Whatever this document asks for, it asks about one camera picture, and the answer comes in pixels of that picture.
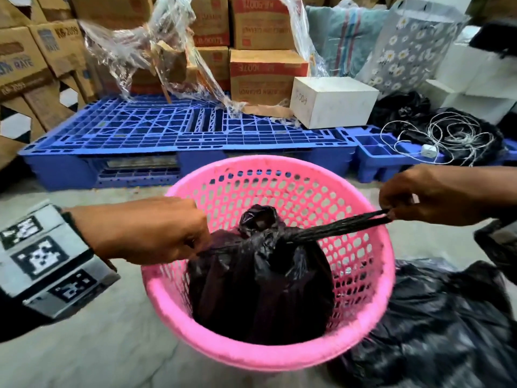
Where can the pink plastic mesh basket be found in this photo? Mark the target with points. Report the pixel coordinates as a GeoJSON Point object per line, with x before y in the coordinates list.
{"type": "Point", "coordinates": [262, 355]}

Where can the person's right forearm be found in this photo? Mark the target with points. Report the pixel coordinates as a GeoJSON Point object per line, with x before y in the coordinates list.
{"type": "Point", "coordinates": [507, 189]}

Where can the black fabric bundle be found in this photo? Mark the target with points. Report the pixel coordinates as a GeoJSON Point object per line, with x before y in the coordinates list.
{"type": "Point", "coordinates": [497, 38]}

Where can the grey daisy print bag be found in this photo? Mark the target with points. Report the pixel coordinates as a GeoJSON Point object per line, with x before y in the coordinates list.
{"type": "Point", "coordinates": [408, 48]}

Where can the teal striped woven sack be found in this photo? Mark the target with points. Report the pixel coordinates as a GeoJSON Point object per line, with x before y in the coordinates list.
{"type": "Point", "coordinates": [343, 36]}

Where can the large blue plastic pallet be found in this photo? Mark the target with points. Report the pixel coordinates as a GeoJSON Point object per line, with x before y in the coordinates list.
{"type": "Point", "coordinates": [121, 125]}

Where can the stack of brown cardboard boxes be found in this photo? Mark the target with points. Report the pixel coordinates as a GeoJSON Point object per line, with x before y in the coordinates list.
{"type": "Point", "coordinates": [24, 60]}

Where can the small blue plastic pallet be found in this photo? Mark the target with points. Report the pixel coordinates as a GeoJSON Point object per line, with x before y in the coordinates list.
{"type": "Point", "coordinates": [375, 157]}

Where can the black trash bag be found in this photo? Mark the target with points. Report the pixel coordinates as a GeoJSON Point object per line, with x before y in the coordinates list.
{"type": "Point", "coordinates": [258, 294]}

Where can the person's left hand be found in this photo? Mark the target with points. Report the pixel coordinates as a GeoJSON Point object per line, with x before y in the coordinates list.
{"type": "Point", "coordinates": [145, 230]}

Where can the clear plastic wrap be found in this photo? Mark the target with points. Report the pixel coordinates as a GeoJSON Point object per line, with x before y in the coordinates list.
{"type": "Point", "coordinates": [169, 20]}

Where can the white power adapter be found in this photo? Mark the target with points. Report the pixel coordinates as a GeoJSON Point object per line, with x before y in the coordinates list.
{"type": "Point", "coordinates": [429, 151]}

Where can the flat brown cardboard piece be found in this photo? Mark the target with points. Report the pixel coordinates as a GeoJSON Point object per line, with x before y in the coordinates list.
{"type": "Point", "coordinates": [270, 111]}

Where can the white foam box stack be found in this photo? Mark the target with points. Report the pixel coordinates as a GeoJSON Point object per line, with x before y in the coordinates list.
{"type": "Point", "coordinates": [464, 68]}

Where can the person's right hand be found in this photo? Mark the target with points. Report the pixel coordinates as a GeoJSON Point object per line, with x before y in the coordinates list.
{"type": "Point", "coordinates": [440, 193]}

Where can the stack of red label boxes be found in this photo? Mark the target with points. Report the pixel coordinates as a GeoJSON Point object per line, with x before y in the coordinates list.
{"type": "Point", "coordinates": [262, 76]}

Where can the large shiny black plastic sack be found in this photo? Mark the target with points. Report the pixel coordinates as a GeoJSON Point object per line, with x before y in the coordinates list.
{"type": "Point", "coordinates": [436, 331]}

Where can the left wrist marker band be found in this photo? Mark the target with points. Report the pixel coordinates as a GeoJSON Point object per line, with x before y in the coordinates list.
{"type": "Point", "coordinates": [40, 254]}

